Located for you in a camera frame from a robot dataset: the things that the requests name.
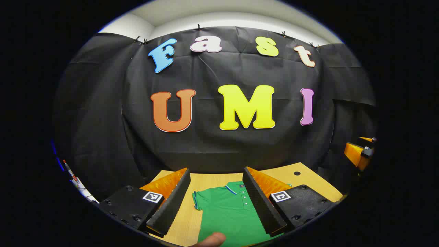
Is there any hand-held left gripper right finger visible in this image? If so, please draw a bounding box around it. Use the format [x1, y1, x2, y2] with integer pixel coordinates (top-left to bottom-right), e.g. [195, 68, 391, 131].
[242, 167, 339, 237]

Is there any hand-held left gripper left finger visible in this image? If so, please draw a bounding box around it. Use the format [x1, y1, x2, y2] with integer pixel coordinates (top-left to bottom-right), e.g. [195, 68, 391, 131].
[98, 168, 191, 237]

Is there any green T-shirt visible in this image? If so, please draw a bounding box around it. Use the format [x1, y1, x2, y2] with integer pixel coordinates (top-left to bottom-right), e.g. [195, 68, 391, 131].
[192, 181, 293, 247]

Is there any black backdrop cloth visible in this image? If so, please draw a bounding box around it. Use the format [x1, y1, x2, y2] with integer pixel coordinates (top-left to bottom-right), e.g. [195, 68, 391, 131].
[51, 26, 378, 203]

